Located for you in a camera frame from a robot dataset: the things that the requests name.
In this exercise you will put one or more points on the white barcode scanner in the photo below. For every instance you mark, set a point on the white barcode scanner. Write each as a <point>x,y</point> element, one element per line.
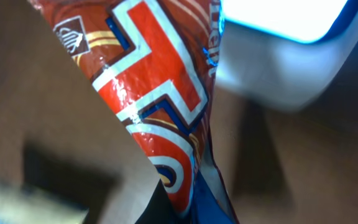
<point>284,54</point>

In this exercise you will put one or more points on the orange Top chocolate bar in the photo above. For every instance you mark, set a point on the orange Top chocolate bar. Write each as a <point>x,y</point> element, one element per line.
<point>154,64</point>

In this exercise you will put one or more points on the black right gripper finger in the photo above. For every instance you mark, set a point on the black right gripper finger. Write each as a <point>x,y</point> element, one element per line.
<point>159,209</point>

